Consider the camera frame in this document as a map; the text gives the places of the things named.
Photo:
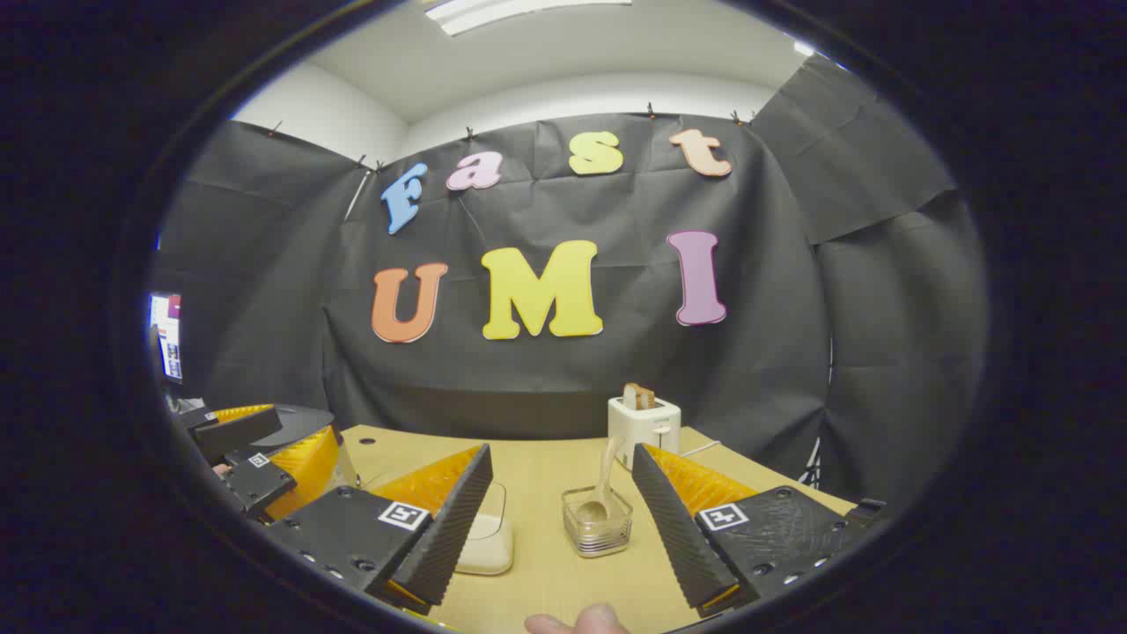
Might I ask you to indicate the wooden spoon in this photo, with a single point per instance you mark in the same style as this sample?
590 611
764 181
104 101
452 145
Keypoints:
607 475

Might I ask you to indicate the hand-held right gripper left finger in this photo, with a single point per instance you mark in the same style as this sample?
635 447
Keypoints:
453 528

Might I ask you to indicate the ceiling light panel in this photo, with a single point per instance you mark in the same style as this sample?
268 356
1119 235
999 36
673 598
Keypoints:
511 13

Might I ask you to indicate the clear chopstick holder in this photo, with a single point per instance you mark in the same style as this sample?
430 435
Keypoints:
599 541

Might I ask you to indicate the white rice heap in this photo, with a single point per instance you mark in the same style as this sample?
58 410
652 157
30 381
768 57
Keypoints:
484 546

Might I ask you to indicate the clear plastic tray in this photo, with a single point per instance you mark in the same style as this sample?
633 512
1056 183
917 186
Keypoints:
493 497

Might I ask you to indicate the white toaster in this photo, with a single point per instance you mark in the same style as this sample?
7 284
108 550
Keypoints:
643 423

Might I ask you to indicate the computer monitor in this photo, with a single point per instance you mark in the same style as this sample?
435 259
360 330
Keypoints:
167 339

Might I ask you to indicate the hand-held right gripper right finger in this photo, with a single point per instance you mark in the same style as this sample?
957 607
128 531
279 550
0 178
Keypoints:
678 528

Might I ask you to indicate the toasted bread slice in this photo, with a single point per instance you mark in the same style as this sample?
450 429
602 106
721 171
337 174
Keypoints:
638 396

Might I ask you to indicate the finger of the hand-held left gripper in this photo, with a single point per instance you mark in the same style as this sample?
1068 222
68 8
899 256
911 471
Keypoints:
260 482
238 433

